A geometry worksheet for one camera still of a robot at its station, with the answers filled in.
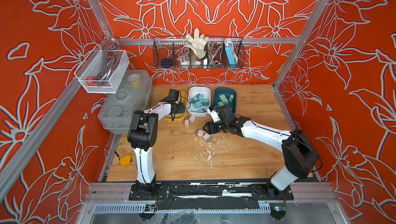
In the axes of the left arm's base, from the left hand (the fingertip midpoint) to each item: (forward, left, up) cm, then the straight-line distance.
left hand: (179, 107), depth 103 cm
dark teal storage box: (+14, -36, +1) cm, 39 cm away
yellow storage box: (-10, -1, +3) cm, 11 cm away
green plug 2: (+12, -30, -1) cm, 33 cm away
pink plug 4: (-21, -20, -1) cm, 29 cm away
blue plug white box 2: (+7, -18, -1) cm, 19 cm away
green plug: (+6, -28, -2) cm, 29 cm away
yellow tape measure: (-37, +24, -2) cm, 44 cm away
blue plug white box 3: (+11, -15, -1) cm, 19 cm away
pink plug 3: (-18, -15, -2) cm, 23 cm away
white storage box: (+15, -8, 0) cm, 17 cm away
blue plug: (-2, -16, 0) cm, 16 cm away
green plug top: (+8, -32, -1) cm, 33 cm away
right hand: (-19, -17, +7) cm, 26 cm away
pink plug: (-8, -10, -1) cm, 13 cm away
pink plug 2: (-12, -7, -1) cm, 14 cm away
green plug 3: (+10, -36, 0) cm, 38 cm away
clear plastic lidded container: (-4, +25, +16) cm, 30 cm away
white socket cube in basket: (+15, -4, +27) cm, 31 cm away
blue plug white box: (+3, -12, +1) cm, 12 cm away
